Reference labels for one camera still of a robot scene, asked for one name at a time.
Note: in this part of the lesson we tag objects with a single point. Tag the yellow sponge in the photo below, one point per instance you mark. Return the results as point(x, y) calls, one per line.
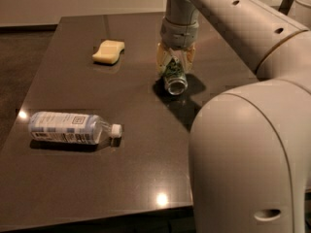
point(109, 52)

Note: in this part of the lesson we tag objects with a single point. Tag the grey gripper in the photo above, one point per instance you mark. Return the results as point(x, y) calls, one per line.
point(179, 35)

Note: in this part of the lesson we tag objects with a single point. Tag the clear plastic water bottle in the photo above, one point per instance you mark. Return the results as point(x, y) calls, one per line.
point(71, 128)

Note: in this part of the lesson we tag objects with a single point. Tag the black panel at table edge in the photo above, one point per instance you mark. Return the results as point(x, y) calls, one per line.
point(285, 6)

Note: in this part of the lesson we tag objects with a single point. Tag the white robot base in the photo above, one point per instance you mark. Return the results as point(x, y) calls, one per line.
point(301, 11)

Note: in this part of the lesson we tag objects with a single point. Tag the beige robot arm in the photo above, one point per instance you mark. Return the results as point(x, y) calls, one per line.
point(250, 147)

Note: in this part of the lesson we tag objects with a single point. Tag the green soda can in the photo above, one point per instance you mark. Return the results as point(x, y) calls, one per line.
point(175, 81)

